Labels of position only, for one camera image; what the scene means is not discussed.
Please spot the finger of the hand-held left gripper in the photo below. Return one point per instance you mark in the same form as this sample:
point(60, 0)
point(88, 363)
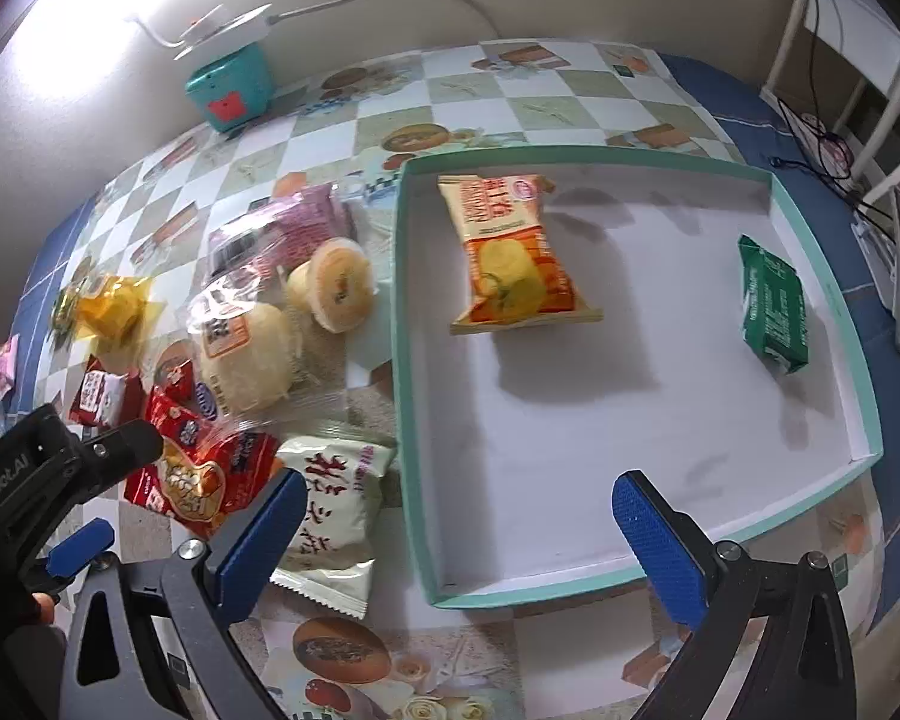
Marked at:
point(127, 450)
point(82, 547)

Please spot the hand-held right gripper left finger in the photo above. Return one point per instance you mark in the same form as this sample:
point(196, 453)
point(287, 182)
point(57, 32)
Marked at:
point(259, 540)

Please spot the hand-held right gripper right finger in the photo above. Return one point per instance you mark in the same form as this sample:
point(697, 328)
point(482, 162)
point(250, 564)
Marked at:
point(656, 547)

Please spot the white green snack packet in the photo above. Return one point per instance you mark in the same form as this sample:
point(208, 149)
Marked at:
point(337, 510)

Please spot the teal cardboard box tray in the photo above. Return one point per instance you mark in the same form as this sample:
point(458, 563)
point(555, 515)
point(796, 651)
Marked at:
point(570, 427)

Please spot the steamed cake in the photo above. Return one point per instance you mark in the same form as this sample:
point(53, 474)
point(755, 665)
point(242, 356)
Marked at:
point(247, 360)

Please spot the person's left hand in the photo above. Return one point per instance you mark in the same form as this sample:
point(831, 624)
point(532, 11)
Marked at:
point(43, 607)

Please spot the small red white packet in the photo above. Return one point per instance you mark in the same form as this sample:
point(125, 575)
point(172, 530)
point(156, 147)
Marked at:
point(101, 397)

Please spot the large red snack packet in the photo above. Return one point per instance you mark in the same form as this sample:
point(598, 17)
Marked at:
point(195, 480)

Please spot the small red packet round print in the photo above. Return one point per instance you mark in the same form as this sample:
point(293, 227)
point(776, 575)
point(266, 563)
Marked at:
point(171, 376)

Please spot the pink wrapper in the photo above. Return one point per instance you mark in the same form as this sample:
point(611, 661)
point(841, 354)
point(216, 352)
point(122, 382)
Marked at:
point(6, 367)

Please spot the yellow snack packet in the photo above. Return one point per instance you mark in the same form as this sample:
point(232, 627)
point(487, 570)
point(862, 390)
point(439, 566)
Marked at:
point(112, 307)

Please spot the round cake in clear wrapper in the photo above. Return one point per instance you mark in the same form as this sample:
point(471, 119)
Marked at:
point(334, 285)

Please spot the pink purple snack packet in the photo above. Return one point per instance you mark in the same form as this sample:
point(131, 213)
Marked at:
point(307, 221)

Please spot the orange snack packet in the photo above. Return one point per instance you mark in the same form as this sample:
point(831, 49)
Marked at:
point(510, 262)

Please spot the white phone stand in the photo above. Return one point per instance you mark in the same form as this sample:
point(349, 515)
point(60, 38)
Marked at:
point(877, 255)

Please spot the teal box device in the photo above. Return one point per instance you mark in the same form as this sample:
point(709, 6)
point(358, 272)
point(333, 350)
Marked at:
point(232, 82)

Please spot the white round charger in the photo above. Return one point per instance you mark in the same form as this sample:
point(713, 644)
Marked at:
point(221, 26)

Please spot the blue striped sheet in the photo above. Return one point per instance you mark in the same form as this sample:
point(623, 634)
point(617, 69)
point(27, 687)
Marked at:
point(720, 105)

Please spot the white chair frame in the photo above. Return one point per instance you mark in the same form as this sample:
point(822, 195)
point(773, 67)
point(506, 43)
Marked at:
point(881, 112)

